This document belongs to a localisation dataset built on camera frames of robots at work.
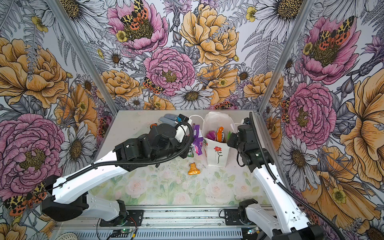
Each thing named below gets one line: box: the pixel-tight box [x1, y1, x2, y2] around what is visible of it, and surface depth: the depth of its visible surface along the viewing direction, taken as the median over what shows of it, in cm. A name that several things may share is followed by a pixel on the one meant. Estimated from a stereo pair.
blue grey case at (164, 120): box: [157, 116, 178, 128], surface depth 113 cm
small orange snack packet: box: [188, 162, 201, 175], surface depth 91 cm
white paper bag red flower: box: [202, 111, 236, 168], surface depth 85 cm
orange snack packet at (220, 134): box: [216, 126, 225, 143], surface depth 96 cm
